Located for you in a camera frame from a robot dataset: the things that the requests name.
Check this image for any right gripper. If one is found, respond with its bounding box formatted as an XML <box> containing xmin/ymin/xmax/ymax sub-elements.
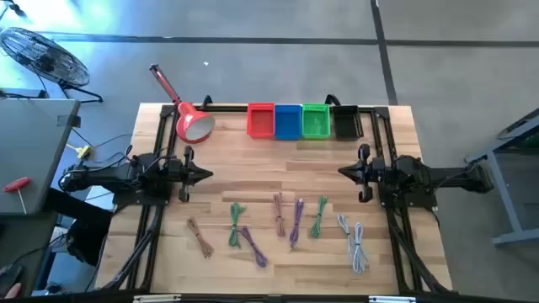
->
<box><xmin>338</xmin><ymin>143</ymin><xmax>387</xmax><ymax>204</ymax></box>

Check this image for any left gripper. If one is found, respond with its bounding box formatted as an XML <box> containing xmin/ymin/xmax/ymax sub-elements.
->
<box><xmin>168</xmin><ymin>145</ymin><xmax>214</xmax><ymax>203</ymax></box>

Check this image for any green USB cable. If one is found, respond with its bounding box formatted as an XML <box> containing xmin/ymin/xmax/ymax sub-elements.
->
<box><xmin>227</xmin><ymin>201</ymin><xmax>248</xmax><ymax>249</ymax></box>
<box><xmin>310</xmin><ymin>194</ymin><xmax>329</xmax><ymax>239</ymax></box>

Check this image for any light grey USB cable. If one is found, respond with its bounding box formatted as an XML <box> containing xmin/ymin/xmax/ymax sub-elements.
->
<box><xmin>336</xmin><ymin>213</ymin><xmax>355</xmax><ymax>260</ymax></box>
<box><xmin>351</xmin><ymin>221</ymin><xmax>369</xmax><ymax>275</ymax></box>

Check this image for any brown USB cable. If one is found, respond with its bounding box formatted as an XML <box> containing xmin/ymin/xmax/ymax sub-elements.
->
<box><xmin>186</xmin><ymin>216</ymin><xmax>215</xmax><ymax>259</ymax></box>
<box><xmin>272</xmin><ymin>192</ymin><xmax>287</xmax><ymax>238</ymax></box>

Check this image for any purple USB cable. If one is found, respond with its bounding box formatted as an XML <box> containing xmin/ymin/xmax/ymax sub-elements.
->
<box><xmin>238</xmin><ymin>226</ymin><xmax>270</xmax><ymax>268</ymax></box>
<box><xmin>288</xmin><ymin>198</ymin><xmax>305</xmax><ymax>250</ymax></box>

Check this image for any black plastic basket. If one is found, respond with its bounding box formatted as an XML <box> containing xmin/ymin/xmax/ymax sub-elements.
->
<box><xmin>332</xmin><ymin>104</ymin><xmax>365</xmax><ymax>141</ymax></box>

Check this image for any red desk lamp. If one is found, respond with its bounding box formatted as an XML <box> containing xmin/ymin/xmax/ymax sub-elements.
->
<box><xmin>149</xmin><ymin>63</ymin><xmax>216</xmax><ymax>145</ymax></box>

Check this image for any green plastic basket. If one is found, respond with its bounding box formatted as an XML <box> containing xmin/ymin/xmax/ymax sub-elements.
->
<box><xmin>302</xmin><ymin>103</ymin><xmax>332</xmax><ymax>140</ymax></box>

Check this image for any red plastic basket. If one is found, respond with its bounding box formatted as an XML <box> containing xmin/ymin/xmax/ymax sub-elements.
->
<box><xmin>246</xmin><ymin>102</ymin><xmax>276</xmax><ymax>140</ymax></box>

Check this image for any blue plastic basket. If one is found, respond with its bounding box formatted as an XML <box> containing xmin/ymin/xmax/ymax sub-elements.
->
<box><xmin>274</xmin><ymin>104</ymin><xmax>304</xmax><ymax>141</ymax></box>

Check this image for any yellow plug connector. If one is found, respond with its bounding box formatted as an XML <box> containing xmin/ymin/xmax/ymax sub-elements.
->
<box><xmin>66</xmin><ymin>143</ymin><xmax>93</xmax><ymax>160</ymax></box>

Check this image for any grey side table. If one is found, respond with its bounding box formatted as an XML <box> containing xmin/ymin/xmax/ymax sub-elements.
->
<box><xmin>0</xmin><ymin>98</ymin><xmax>81</xmax><ymax>216</ymax></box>

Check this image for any grey metal bench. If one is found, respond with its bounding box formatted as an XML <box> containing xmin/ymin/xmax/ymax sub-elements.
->
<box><xmin>465</xmin><ymin>107</ymin><xmax>539</xmax><ymax>248</ymax></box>

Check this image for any black floor fan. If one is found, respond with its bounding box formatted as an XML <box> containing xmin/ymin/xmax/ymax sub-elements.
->
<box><xmin>0</xmin><ymin>26</ymin><xmax>104</xmax><ymax>104</ymax></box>

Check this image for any person's hand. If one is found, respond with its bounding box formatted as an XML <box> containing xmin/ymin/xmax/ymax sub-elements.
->
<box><xmin>3</xmin><ymin>282</ymin><xmax>23</xmax><ymax>300</ymax></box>

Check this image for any black stand foot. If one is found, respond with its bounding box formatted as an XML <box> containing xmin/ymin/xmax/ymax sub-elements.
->
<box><xmin>0</xmin><ymin>0</ymin><xmax>30</xmax><ymax>20</ymax></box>

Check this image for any black aluminium table frame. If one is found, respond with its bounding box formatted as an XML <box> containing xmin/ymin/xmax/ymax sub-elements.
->
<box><xmin>100</xmin><ymin>104</ymin><xmax>454</xmax><ymax>295</ymax></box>

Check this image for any silver metal bracket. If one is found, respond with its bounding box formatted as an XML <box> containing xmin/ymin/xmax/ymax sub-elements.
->
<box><xmin>132</xmin><ymin>294</ymin><xmax>183</xmax><ymax>303</ymax></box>
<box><xmin>368</xmin><ymin>295</ymin><xmax>418</xmax><ymax>303</ymax></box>

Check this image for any red-handled hex key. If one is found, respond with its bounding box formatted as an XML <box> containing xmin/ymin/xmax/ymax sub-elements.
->
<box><xmin>3</xmin><ymin>176</ymin><xmax>33</xmax><ymax>215</ymax></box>

